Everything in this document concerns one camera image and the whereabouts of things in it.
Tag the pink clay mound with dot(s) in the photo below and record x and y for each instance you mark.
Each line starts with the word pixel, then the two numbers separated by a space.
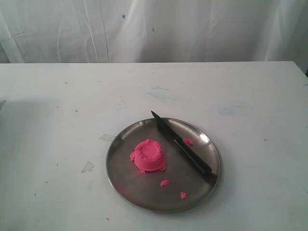
pixel 148 156

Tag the black kitchen knife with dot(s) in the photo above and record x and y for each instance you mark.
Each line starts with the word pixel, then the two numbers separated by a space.
pixel 193 159

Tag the pink crumb near knife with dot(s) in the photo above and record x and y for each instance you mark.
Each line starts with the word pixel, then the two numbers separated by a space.
pixel 188 141

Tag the pink crumb centre bottom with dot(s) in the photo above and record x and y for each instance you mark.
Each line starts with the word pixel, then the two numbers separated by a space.
pixel 164 183

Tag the round steel plate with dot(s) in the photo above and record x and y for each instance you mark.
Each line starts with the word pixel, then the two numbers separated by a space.
pixel 144 190

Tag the pink crumb lower right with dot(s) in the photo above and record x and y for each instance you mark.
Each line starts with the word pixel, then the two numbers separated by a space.
pixel 183 195

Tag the white backdrop curtain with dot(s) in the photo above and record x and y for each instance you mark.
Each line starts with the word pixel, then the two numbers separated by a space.
pixel 128 31

